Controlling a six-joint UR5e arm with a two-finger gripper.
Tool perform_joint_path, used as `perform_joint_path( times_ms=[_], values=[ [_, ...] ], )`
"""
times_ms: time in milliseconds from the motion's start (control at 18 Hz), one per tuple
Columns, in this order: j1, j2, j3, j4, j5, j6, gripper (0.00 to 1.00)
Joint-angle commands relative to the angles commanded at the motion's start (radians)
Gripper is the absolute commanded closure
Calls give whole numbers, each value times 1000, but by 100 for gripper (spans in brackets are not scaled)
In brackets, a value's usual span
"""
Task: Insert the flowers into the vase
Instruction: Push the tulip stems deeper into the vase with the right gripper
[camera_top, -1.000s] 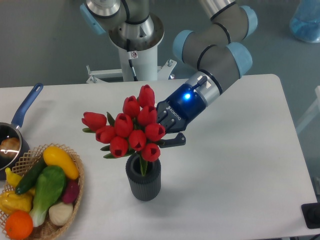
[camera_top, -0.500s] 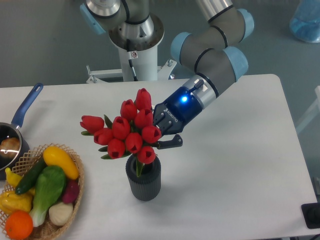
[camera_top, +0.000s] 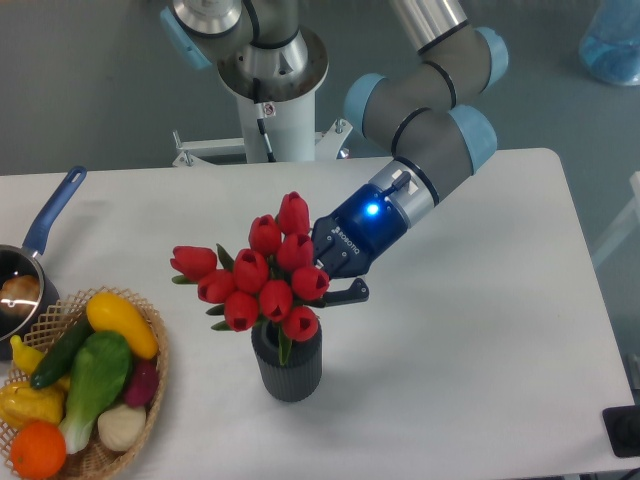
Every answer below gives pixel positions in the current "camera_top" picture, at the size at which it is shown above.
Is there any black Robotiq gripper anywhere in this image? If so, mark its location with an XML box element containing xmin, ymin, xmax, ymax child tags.
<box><xmin>311</xmin><ymin>183</ymin><xmax>408</xmax><ymax>308</ymax></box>

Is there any red tulip bouquet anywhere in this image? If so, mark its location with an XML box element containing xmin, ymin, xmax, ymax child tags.
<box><xmin>170</xmin><ymin>191</ymin><xmax>330</xmax><ymax>366</ymax></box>

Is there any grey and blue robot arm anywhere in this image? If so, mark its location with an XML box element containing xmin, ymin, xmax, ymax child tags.
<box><xmin>160</xmin><ymin>1</ymin><xmax>508</xmax><ymax>307</ymax></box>

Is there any dark grey ribbed vase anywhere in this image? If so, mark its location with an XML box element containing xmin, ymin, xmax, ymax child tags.
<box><xmin>251</xmin><ymin>323</ymin><xmax>322</xmax><ymax>402</ymax></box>

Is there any purple red radish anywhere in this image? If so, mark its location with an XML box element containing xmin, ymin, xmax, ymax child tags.
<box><xmin>123</xmin><ymin>360</ymin><xmax>159</xmax><ymax>408</ymax></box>

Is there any yellow squash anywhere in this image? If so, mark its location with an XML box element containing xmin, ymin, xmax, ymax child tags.
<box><xmin>86</xmin><ymin>291</ymin><xmax>159</xmax><ymax>360</ymax></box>

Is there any green bok choy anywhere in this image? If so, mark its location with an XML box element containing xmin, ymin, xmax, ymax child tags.
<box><xmin>59</xmin><ymin>331</ymin><xmax>132</xmax><ymax>455</ymax></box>

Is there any white garlic bulb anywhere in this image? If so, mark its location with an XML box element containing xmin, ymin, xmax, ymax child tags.
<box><xmin>97</xmin><ymin>404</ymin><xmax>146</xmax><ymax>452</ymax></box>

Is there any dark green cucumber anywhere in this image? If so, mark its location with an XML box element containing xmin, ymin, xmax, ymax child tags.
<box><xmin>30</xmin><ymin>317</ymin><xmax>94</xmax><ymax>389</ymax></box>

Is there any black device at edge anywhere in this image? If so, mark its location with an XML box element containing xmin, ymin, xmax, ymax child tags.
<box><xmin>602</xmin><ymin>405</ymin><xmax>640</xmax><ymax>458</ymax></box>

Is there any woven wicker basket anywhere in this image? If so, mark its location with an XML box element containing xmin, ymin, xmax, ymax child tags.
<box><xmin>1</xmin><ymin>287</ymin><xmax>169</xmax><ymax>479</ymax></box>

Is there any brown bread in pan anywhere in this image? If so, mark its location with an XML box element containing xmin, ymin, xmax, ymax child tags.
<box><xmin>1</xmin><ymin>275</ymin><xmax>40</xmax><ymax>319</ymax></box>

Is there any blue transparent water bottle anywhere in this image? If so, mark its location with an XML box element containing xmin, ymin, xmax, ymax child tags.
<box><xmin>579</xmin><ymin>0</ymin><xmax>639</xmax><ymax>87</ymax></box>

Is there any orange fruit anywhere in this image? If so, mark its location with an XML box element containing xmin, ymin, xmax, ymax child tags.
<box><xmin>9</xmin><ymin>421</ymin><xmax>67</xmax><ymax>479</ymax></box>

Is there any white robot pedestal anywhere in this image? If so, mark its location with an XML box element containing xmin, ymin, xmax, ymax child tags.
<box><xmin>173</xmin><ymin>92</ymin><xmax>353</xmax><ymax>167</ymax></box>

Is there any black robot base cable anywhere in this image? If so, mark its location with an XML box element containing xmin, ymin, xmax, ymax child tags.
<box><xmin>251</xmin><ymin>77</ymin><xmax>277</xmax><ymax>163</ymax></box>

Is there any blue handled saucepan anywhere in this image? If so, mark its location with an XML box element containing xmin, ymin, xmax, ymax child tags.
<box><xmin>1</xmin><ymin>166</ymin><xmax>87</xmax><ymax>361</ymax></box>

